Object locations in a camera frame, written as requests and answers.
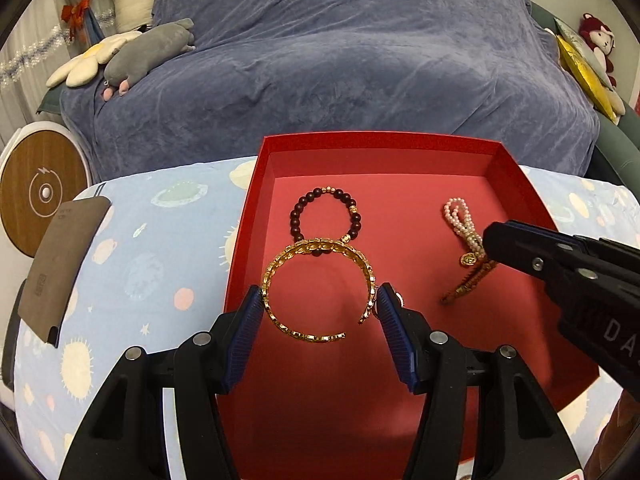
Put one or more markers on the brown notebook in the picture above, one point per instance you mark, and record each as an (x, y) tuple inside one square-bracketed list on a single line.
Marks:
[(60, 270)]

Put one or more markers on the gold cushion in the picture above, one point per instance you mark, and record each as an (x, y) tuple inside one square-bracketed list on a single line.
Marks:
[(580, 67)]

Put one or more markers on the cream flower-shaped pillow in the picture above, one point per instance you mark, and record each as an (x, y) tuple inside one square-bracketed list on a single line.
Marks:
[(82, 67)]

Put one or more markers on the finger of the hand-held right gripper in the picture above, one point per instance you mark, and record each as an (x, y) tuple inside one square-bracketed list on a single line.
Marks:
[(610, 257), (520, 250)]

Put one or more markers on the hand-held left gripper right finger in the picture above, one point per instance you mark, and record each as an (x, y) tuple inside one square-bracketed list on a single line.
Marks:
[(395, 340)]

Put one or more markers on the blue covered sofa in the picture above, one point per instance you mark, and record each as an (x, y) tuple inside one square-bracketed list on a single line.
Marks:
[(350, 60)]

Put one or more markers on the red cardboard box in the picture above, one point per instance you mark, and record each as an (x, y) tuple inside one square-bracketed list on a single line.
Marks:
[(325, 410)]

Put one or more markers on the green sofa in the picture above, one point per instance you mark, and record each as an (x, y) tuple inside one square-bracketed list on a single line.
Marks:
[(620, 155)]

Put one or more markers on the red ribbon bow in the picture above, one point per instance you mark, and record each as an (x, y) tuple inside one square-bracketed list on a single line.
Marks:
[(75, 12)]

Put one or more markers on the red monkey plush toy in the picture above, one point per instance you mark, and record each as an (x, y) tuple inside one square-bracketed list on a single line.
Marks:
[(597, 35)]

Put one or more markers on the grey plush toy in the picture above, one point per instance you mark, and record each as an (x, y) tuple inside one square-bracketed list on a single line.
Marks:
[(145, 50)]

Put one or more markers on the silver tinsel garland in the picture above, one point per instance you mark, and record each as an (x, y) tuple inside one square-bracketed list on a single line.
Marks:
[(30, 50)]

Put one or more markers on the silver cushion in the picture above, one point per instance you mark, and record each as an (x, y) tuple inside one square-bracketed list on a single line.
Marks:
[(575, 35)]

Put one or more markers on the white curtain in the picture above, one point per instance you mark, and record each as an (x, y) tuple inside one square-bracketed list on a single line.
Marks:
[(45, 15)]

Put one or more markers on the gold wristwatch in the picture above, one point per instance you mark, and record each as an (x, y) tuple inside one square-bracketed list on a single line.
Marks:
[(462, 287)]

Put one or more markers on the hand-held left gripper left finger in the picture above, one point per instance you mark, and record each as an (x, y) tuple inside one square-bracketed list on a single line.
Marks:
[(245, 340)]

